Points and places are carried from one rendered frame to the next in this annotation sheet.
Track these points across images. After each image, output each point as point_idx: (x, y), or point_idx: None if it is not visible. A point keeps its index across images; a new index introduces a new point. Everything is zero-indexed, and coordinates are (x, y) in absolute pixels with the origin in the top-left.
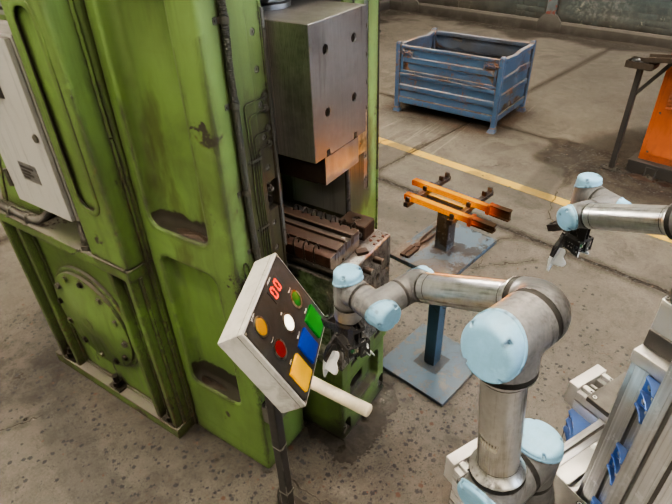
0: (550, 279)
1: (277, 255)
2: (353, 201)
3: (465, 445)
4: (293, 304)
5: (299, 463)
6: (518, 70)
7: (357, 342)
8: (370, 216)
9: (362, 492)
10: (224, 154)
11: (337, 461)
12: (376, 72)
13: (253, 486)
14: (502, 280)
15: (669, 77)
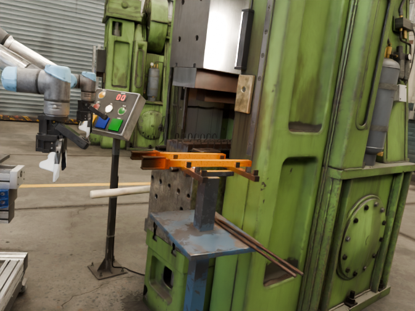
0: None
1: (138, 94)
2: (233, 153)
3: (20, 168)
4: (118, 109)
5: (141, 281)
6: None
7: (78, 109)
8: (252, 193)
9: (98, 297)
10: (169, 53)
11: (128, 294)
12: (280, 52)
13: (141, 265)
14: (16, 41)
15: None
